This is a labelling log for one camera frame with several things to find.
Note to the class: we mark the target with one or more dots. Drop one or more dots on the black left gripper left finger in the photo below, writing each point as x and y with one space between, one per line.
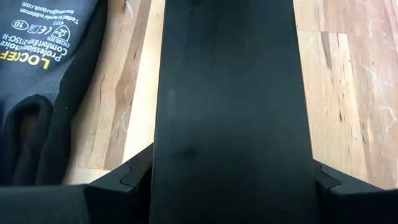
62 205

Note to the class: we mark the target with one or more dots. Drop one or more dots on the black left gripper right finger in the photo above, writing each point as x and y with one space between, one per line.
357 205

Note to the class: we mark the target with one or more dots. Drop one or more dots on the black plastic strip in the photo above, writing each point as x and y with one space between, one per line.
233 109

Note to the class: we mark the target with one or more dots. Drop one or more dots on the black work glove green cuff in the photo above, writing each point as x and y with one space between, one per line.
37 93

